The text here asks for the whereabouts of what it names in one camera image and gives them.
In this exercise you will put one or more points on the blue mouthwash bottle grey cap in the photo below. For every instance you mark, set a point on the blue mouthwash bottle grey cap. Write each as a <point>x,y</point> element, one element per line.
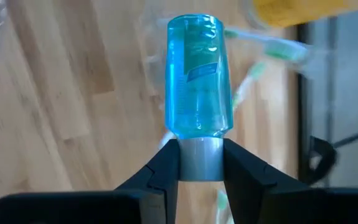
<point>197,93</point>

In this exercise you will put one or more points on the white yellow wipes canister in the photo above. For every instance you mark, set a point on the white yellow wipes canister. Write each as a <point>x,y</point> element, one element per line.
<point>290,12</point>

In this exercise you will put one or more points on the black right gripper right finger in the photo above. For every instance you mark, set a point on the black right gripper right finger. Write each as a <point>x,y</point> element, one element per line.
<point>247,177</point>

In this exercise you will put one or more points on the green toothbrush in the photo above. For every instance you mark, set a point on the green toothbrush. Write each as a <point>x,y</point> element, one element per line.
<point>286,51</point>
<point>256,71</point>
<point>221,200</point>

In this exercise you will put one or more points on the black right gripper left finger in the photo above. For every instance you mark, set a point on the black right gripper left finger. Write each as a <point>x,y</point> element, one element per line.
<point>163,174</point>

